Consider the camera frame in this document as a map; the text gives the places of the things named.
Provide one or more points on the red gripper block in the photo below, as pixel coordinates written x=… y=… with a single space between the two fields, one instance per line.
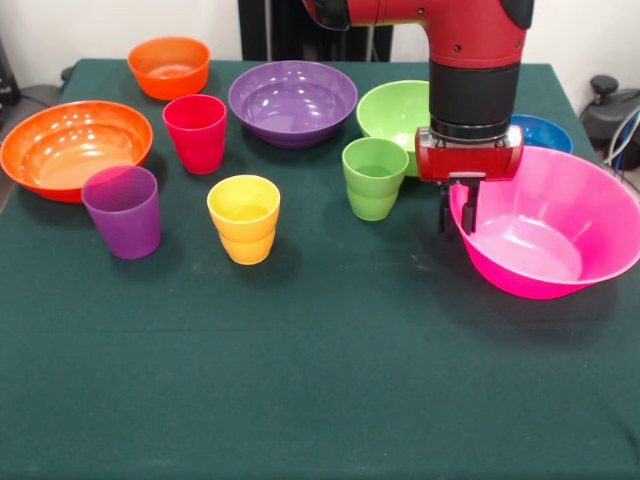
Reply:
x=470 y=160

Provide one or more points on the pink bowl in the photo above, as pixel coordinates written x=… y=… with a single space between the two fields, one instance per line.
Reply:
x=550 y=225

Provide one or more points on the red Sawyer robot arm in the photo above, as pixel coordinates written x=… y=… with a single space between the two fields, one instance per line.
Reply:
x=470 y=90

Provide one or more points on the green cup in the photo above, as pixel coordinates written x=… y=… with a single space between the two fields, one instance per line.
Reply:
x=372 y=195

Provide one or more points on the green bowl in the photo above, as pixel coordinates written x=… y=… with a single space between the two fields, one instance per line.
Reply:
x=390 y=115

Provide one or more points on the blue bowl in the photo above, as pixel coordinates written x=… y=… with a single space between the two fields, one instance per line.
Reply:
x=545 y=132

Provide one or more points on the purple bowl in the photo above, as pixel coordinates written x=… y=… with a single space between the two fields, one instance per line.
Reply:
x=292 y=110

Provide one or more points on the yellow cup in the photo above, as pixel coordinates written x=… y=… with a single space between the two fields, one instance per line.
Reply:
x=245 y=235

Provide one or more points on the dark green tablecloth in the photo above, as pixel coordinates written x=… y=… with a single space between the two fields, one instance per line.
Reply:
x=300 y=375

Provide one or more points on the red cup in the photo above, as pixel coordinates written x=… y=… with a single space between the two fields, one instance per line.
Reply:
x=195 y=145

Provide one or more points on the small orange bowl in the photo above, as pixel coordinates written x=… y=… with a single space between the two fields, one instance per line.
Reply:
x=170 y=80

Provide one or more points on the purple cup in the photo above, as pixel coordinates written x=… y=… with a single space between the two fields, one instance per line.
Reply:
x=127 y=225

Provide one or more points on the large orange bowl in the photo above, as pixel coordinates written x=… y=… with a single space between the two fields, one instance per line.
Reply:
x=75 y=145

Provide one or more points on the black equipment box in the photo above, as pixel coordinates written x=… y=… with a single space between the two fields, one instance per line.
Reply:
x=7 y=75

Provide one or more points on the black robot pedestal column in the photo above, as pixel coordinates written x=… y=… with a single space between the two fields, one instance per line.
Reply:
x=280 y=30

